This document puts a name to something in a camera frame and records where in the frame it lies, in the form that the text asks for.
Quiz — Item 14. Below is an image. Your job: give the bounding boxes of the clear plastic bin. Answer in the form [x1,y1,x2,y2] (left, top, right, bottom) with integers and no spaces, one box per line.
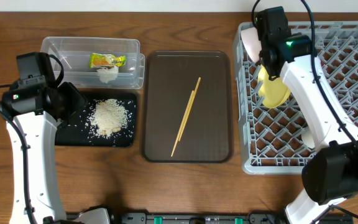
[40,37,145,90]

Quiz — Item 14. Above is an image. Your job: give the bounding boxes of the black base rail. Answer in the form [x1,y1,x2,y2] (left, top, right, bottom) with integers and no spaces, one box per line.
[111,213,285,224]

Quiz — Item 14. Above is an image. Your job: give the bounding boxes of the long wooden chopstick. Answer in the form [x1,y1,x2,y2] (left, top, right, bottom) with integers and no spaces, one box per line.
[170,77,201,157]

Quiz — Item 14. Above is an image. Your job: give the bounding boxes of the grey dishwasher rack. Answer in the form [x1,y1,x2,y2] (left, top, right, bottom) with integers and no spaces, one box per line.
[233,21,358,175]

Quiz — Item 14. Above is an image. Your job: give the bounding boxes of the green snack wrapper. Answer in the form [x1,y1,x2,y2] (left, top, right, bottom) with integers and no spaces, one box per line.
[89,53,126,68]

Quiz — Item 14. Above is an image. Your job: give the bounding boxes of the yellow plate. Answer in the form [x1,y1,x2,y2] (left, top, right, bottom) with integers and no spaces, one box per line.
[257,65,291,108]

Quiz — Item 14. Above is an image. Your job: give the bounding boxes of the black plastic tray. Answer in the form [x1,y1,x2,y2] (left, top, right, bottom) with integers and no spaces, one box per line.
[55,91,137,147]

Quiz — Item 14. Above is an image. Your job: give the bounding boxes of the rice food scraps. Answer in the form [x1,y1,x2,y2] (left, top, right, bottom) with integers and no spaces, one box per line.
[85,98,134,139]

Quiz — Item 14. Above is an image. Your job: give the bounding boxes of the brown serving tray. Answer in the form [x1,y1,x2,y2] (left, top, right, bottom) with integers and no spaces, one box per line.
[141,50,233,163]

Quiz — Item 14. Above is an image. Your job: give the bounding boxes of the pale green cup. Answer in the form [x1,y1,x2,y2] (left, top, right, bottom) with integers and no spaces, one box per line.
[301,128,315,149]

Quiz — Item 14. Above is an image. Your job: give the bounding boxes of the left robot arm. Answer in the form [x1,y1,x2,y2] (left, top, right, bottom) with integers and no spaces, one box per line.
[0,80,110,223]

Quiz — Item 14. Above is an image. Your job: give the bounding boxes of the white tissue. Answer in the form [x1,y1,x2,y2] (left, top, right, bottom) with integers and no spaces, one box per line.
[97,66,119,83]

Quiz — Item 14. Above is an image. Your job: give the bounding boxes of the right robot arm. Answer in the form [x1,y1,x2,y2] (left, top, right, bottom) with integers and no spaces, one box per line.
[251,7,358,223]

